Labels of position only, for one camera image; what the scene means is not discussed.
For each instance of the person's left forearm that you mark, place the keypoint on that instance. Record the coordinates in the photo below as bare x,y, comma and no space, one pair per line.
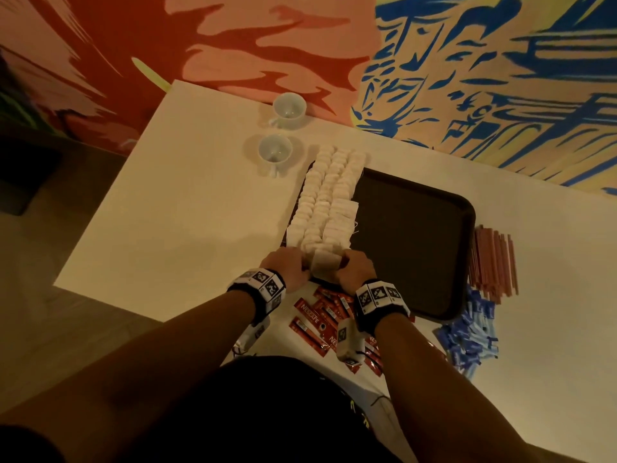
125,381

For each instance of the pile of blue sachets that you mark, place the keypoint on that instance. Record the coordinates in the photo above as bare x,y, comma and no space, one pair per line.
470,334

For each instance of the person's left hand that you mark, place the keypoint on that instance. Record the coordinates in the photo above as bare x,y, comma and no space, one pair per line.
286,265

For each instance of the person's right forearm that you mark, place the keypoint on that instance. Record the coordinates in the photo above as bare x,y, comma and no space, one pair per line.
463,400

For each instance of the dark brown tray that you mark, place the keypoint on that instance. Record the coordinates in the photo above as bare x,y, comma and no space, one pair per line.
414,236

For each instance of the person's black shirt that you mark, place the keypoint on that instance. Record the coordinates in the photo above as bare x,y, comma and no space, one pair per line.
260,410

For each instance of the small white cup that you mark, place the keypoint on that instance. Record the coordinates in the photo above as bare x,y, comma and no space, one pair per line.
289,109
276,149

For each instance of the row of tea bags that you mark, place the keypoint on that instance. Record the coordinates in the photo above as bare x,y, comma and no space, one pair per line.
323,207

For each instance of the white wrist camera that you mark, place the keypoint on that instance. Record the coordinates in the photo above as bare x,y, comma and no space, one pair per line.
352,344
253,337

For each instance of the black marker wristband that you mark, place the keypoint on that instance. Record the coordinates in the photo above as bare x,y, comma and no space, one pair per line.
257,292
379,303

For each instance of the person's right hand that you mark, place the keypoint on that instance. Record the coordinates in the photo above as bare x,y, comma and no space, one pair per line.
355,272

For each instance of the pile of red Nescafe sachets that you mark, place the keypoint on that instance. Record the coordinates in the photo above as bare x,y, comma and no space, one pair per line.
323,318

